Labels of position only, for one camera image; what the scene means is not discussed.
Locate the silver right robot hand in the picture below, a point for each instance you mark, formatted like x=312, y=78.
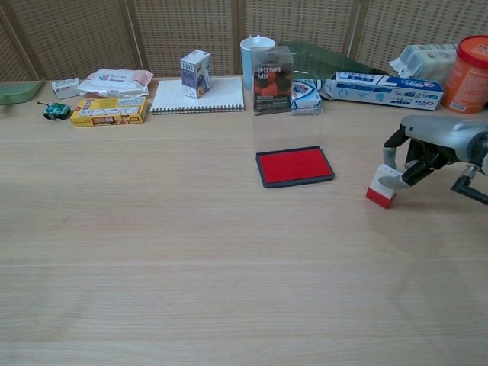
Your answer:
x=438, y=135

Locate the red and white stamp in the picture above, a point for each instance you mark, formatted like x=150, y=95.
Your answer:
x=379, y=192

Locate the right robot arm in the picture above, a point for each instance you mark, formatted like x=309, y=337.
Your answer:
x=483, y=152

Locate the red ink pad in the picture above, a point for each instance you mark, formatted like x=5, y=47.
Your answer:
x=293, y=167

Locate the orange round canister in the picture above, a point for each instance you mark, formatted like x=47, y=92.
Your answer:
x=469, y=76

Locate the white blue toothpaste box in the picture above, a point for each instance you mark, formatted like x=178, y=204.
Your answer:
x=381, y=91

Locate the white noodle package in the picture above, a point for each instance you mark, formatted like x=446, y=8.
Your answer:
x=423, y=63

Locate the blue white soap pack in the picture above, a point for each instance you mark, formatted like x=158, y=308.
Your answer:
x=305, y=95

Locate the dark coffee mix box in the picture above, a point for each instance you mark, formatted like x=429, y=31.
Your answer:
x=272, y=85

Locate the white plastic cup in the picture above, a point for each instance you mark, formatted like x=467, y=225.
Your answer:
x=247, y=61

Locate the small purple white carton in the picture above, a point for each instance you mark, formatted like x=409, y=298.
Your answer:
x=196, y=74

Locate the white spiral notebook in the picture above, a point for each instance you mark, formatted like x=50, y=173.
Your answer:
x=171, y=97

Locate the wooden woven folding screen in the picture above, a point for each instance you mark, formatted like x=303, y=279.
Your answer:
x=183, y=34

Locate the white pink wet wipes pack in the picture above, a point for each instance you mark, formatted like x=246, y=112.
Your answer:
x=114, y=82

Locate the yellow flat cardboard box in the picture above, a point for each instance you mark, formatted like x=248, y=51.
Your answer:
x=108, y=112

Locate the small white cardboard box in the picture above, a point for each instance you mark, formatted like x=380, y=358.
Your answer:
x=64, y=89

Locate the small green toy tank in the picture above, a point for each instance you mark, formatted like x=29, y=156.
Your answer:
x=56, y=110

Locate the green plastic dustpan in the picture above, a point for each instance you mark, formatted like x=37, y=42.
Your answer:
x=17, y=93

